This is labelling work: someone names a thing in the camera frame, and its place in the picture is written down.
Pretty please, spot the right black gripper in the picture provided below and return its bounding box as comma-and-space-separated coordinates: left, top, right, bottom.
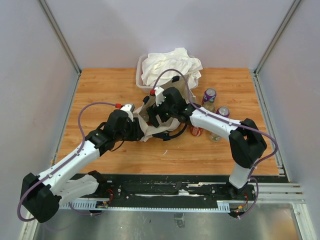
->
146, 97, 177, 128

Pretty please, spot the beige canvas tote bag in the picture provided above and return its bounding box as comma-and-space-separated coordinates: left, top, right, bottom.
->
133, 76, 196, 142

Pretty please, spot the red coke can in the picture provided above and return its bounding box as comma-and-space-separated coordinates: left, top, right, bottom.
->
190, 126, 203, 137

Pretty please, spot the purple fanta can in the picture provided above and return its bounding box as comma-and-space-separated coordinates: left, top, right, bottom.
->
216, 106, 230, 118
201, 88, 217, 105

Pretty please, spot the chang soda water bottle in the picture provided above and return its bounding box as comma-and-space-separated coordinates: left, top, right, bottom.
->
209, 132, 222, 142

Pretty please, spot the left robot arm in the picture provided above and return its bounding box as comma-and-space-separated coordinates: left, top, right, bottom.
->
17, 105, 145, 223

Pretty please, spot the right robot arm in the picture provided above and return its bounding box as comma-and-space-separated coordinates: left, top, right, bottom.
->
143, 87, 267, 200

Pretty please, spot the white plastic basket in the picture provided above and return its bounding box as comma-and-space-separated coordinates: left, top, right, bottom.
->
135, 54, 152, 94

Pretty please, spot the white crumpled cloth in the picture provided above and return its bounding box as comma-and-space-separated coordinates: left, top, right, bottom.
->
141, 47, 203, 89

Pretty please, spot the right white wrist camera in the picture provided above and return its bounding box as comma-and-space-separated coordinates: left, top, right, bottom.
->
149, 86, 165, 107

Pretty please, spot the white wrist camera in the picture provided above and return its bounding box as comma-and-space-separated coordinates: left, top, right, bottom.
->
149, 86, 165, 107
115, 103, 135, 122

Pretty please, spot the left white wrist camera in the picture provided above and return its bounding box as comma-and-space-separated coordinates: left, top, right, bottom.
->
115, 103, 135, 122

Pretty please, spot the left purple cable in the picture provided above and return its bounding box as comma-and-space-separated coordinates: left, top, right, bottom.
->
17, 101, 118, 222

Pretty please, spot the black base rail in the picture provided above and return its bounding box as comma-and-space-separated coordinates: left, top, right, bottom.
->
62, 172, 258, 213

